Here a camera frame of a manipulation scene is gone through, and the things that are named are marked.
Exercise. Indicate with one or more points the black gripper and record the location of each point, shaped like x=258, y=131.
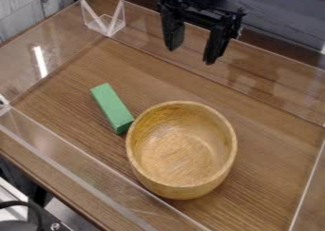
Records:
x=218, y=15

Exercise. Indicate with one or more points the green rectangular block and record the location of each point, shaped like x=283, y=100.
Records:
x=115, y=111

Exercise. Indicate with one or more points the brown wooden bowl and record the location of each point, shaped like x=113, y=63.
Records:
x=180, y=146

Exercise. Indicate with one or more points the clear acrylic corner bracket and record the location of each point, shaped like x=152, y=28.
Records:
x=105, y=24

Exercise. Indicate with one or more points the clear acrylic tray enclosure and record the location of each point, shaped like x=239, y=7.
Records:
x=56, y=136

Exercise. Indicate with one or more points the black metal table bracket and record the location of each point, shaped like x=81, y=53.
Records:
x=44, y=219

